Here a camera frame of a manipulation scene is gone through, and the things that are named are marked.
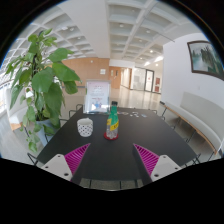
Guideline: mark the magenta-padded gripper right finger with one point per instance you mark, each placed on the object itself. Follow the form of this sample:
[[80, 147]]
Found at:
[[165, 166]]

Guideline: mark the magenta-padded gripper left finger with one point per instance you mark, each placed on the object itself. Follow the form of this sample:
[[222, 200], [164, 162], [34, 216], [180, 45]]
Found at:
[[56, 165]]

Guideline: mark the green-labelled clear drink bottle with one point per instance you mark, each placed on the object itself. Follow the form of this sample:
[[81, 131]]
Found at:
[[112, 121]]

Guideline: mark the white polka-dot mug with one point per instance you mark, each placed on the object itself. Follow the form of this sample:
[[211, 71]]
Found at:
[[85, 128]]

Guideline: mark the long white bench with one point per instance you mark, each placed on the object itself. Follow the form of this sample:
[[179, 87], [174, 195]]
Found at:
[[203, 116]]

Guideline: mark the black metal chairs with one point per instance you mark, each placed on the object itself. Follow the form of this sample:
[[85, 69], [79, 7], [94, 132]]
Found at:
[[79, 105]]

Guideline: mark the clear acrylic sign stand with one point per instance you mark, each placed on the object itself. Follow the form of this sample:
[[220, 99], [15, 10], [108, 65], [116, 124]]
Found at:
[[97, 95]]

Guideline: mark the large-leaved green potted plant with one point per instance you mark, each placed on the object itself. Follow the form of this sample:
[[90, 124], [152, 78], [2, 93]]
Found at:
[[43, 81]]

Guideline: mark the framed landscape painting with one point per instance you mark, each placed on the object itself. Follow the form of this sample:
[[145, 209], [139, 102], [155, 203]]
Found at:
[[205, 58]]

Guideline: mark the recessed ceiling lights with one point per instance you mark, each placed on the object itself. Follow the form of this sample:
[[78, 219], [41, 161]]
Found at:
[[121, 25]]

